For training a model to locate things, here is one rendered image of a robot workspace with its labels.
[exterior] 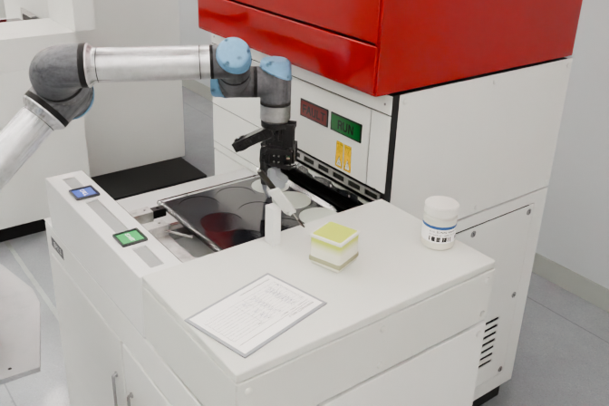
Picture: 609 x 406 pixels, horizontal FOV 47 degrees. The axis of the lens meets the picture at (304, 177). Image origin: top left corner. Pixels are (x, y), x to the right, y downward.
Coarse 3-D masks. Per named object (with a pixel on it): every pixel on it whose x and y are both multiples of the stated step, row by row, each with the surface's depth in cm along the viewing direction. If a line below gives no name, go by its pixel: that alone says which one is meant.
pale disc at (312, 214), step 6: (306, 210) 174; (312, 210) 174; (318, 210) 175; (324, 210) 175; (330, 210) 175; (300, 216) 172; (306, 216) 172; (312, 216) 172; (318, 216) 172; (324, 216) 172; (306, 222) 169
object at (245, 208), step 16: (208, 192) 182; (224, 192) 183; (240, 192) 183; (256, 192) 183; (304, 192) 184; (176, 208) 173; (192, 208) 173; (208, 208) 174; (224, 208) 174; (240, 208) 174; (256, 208) 175; (304, 208) 175; (336, 208) 176; (192, 224) 166; (208, 224) 166; (224, 224) 167; (240, 224) 167; (256, 224) 167; (288, 224) 168; (224, 240) 159; (240, 240) 160
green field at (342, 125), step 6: (336, 120) 175; (342, 120) 173; (336, 126) 175; (342, 126) 173; (348, 126) 171; (354, 126) 169; (360, 126) 168; (342, 132) 174; (348, 132) 172; (354, 132) 170; (354, 138) 170
